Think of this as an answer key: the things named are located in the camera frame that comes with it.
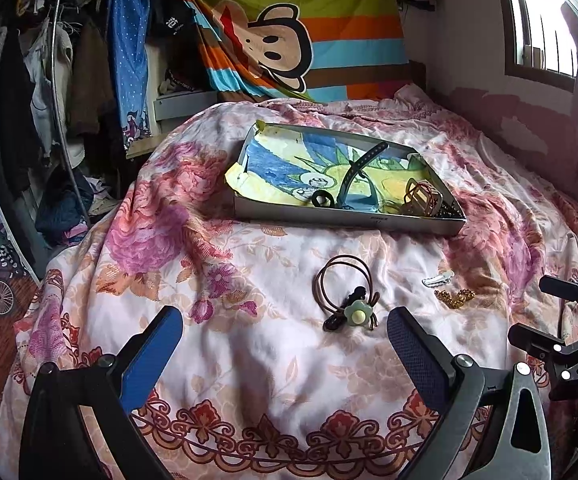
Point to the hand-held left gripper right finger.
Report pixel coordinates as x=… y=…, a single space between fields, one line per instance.
x=414 y=355

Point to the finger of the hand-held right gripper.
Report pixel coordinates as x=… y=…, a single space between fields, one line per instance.
x=561 y=287
x=534 y=340

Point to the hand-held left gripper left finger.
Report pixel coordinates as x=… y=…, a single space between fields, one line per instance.
x=149 y=360

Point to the brown claw hair clip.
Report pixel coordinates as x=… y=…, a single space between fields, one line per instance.
x=434 y=195

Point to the shallow cardboard box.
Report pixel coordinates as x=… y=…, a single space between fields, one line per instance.
x=319 y=217

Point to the white hair clip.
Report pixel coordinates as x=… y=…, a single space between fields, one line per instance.
x=436 y=280

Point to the black hair clip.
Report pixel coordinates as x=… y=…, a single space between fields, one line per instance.
x=331 y=322

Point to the pink floral blanket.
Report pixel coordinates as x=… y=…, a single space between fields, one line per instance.
x=269 y=385

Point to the pile of clothes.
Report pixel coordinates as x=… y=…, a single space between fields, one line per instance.
x=64 y=205

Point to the crayon drawing paper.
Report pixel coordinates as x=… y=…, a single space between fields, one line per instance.
x=279 y=170

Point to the wooden headboard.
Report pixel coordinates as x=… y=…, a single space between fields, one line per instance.
x=419 y=75

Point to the white bedside shelf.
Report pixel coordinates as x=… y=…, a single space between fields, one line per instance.
x=184 y=102

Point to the barred window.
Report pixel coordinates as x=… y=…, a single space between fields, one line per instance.
x=539 y=20

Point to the black hanging garments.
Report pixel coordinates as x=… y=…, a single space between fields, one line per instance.
x=11 y=110

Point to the metal clothes rack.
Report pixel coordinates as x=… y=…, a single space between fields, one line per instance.
x=58 y=85

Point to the white hanging garment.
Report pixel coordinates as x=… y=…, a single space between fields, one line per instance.
x=41 y=85

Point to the brown hanging coat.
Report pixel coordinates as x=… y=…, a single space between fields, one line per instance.
x=89 y=70

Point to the narrow blue dotted curtain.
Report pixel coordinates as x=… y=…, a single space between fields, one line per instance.
x=129 y=35

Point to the striped monkey print blanket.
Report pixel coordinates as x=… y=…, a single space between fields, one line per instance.
x=359 y=20

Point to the black printed garment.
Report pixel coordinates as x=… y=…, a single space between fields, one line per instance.
x=174 y=17

